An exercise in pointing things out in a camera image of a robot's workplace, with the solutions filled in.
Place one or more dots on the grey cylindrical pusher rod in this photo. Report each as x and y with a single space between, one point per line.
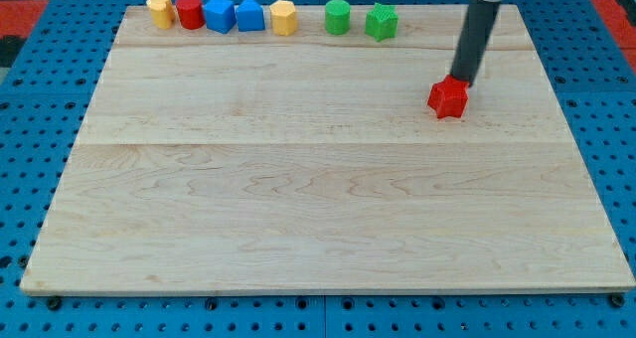
477 27

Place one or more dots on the yellow heart block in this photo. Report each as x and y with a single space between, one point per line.
161 13

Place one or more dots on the green star block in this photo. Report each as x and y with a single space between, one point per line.
382 22

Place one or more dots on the yellow hexagon block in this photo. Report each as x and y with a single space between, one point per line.
283 16

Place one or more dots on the red star block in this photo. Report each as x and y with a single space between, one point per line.
449 97

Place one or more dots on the blue pentagon house block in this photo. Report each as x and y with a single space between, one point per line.
250 16

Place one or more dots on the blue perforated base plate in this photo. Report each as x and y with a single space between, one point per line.
586 47

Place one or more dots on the green cylinder block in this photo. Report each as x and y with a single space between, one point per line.
337 17

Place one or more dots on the blue cube block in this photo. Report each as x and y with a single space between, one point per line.
220 15

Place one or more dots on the red cylinder block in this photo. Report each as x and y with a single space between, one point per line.
190 13

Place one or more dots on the wooden board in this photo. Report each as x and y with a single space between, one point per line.
255 164

